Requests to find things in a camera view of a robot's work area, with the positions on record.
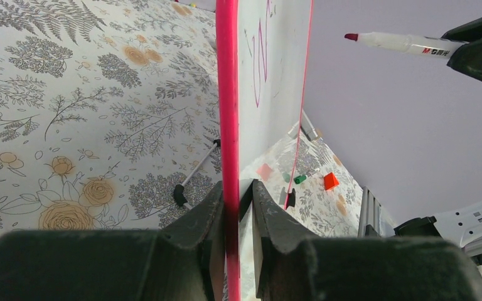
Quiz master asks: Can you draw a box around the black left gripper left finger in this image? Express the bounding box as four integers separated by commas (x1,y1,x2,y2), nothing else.
0,182,225,300

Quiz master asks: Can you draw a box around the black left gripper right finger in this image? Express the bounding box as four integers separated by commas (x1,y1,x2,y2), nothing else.
251,180,482,300

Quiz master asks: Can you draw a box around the magenta marker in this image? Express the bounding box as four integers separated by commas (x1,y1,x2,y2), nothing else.
344,32,468,59

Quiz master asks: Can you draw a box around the pink framed whiteboard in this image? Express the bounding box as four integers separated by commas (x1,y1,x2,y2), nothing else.
216,1,313,300

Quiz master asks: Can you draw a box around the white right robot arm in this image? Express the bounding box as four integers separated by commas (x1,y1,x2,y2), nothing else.
394,18,482,276

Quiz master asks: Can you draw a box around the right black whiteboard clip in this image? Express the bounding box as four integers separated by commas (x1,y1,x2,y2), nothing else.
285,188,296,209

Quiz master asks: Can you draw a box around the green capped marker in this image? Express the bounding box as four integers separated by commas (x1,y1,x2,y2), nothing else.
293,168,320,184

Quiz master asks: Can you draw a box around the red triangular block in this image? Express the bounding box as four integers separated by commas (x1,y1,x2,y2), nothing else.
323,172,340,191

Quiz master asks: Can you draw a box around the floral patterned table mat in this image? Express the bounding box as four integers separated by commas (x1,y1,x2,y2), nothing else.
0,0,365,301

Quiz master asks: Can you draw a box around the wire whiteboard stand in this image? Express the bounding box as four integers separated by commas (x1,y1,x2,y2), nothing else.
173,139,221,210

